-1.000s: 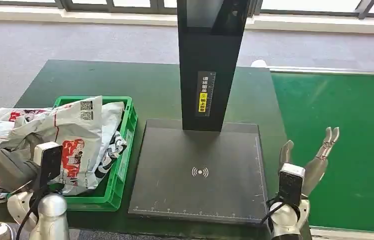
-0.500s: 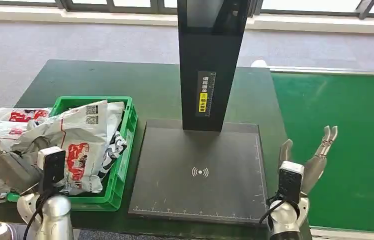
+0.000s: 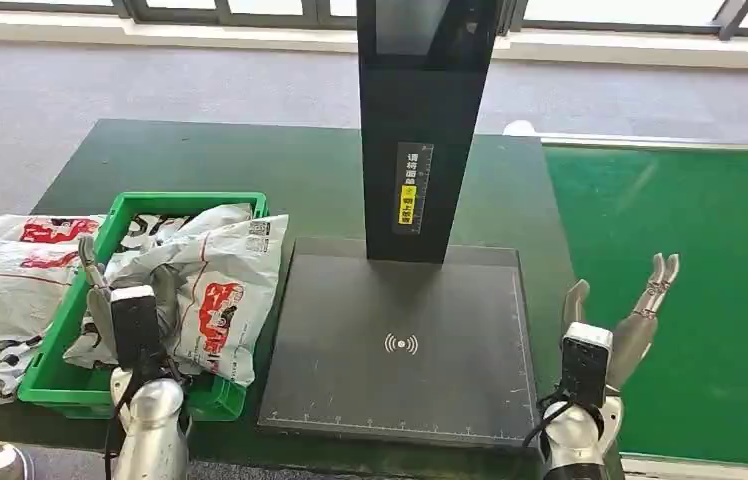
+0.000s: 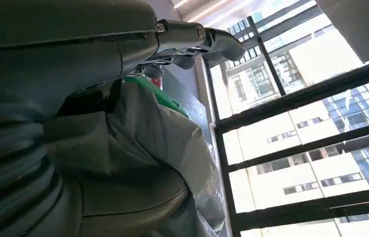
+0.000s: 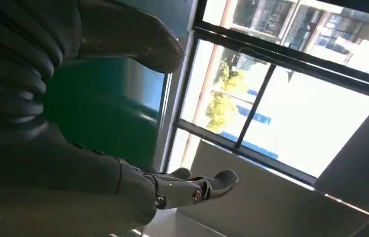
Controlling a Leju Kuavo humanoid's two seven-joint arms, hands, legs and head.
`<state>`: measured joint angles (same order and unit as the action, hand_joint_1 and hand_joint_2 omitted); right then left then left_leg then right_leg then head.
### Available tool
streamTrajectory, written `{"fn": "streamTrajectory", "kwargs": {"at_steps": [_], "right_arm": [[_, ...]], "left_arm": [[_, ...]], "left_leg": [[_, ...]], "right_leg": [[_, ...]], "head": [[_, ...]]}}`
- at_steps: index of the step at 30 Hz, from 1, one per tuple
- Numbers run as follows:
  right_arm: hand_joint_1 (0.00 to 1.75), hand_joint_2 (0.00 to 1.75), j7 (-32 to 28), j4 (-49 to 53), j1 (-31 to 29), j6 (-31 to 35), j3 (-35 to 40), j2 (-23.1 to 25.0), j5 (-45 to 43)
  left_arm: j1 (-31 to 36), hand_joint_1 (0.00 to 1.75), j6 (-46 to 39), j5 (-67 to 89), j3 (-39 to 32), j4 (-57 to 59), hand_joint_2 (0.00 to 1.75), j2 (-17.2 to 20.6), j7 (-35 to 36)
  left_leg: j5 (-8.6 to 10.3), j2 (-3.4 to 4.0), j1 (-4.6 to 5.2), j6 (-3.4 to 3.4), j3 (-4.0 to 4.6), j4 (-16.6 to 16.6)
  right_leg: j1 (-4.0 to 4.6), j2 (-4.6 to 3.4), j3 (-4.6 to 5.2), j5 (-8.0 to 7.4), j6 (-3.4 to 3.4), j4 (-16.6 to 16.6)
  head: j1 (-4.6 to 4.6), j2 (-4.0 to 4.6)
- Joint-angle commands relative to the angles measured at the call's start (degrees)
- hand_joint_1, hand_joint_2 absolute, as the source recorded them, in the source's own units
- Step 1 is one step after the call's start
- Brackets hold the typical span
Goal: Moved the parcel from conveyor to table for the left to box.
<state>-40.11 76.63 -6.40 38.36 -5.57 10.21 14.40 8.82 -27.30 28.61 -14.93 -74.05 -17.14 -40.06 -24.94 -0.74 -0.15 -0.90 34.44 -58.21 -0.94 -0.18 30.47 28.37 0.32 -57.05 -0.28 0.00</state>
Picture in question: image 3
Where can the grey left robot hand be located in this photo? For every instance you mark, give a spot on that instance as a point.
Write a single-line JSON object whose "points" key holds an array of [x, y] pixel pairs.
{"points": [[99, 311]]}

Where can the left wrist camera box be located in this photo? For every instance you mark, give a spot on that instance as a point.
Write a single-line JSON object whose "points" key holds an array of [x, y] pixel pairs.
{"points": [[135, 331]]}

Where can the black scanner stand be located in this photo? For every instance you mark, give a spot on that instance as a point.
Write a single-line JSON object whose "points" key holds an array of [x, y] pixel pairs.
{"points": [[347, 358]]}

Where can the black and yellow label sticker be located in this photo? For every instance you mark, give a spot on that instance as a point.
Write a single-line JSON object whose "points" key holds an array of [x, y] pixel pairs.
{"points": [[412, 172]]}

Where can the silver conveyor frame rail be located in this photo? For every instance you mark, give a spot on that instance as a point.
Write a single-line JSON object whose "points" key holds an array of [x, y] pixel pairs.
{"points": [[712, 468], [665, 141]]}

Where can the dark window frame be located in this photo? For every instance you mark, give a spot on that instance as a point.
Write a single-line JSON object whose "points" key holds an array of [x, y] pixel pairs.
{"points": [[215, 10]]}

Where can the white round knob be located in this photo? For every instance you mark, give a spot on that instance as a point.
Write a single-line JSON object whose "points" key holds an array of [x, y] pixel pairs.
{"points": [[520, 128]]}

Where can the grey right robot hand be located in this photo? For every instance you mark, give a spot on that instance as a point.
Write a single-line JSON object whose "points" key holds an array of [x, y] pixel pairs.
{"points": [[632, 351]]}

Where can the white window sill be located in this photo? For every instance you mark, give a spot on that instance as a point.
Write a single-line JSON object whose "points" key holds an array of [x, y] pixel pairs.
{"points": [[215, 34]]}

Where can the green conveyor belt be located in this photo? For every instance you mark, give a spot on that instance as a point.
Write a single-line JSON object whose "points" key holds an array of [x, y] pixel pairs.
{"points": [[679, 212]]}

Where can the white parcel bag red print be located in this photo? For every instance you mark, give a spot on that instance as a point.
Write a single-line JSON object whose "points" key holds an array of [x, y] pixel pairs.
{"points": [[3, 232], [3, 298]]}

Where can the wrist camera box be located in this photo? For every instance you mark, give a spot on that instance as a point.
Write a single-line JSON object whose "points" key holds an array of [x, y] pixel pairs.
{"points": [[584, 364], [135, 331]]}

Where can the green plastic crate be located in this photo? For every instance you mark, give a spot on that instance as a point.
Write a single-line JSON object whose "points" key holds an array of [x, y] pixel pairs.
{"points": [[56, 378]]}

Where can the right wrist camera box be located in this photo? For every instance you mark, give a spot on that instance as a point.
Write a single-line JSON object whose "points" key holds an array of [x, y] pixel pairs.
{"points": [[584, 364]]}

